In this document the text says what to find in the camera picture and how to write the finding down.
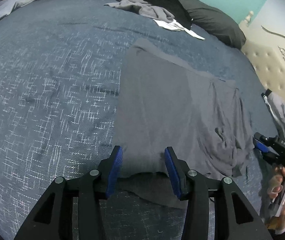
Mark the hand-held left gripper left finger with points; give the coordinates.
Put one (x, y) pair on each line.
(114, 172)

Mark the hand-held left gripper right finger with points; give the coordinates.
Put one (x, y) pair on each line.
(172, 172)

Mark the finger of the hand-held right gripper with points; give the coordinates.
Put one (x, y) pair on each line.
(262, 147)
(263, 138)

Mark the grey t-shirt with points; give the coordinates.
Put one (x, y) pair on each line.
(170, 100)

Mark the black white folded garment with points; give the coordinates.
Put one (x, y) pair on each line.
(266, 97)

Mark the cream tufted headboard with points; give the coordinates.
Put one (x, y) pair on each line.
(270, 65)

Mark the blue patterned bedspread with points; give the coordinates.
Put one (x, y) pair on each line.
(45, 67)

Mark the dark grey long pillow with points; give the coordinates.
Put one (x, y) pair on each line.
(212, 22)

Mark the light grey heather garment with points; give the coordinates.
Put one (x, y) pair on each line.
(147, 8)

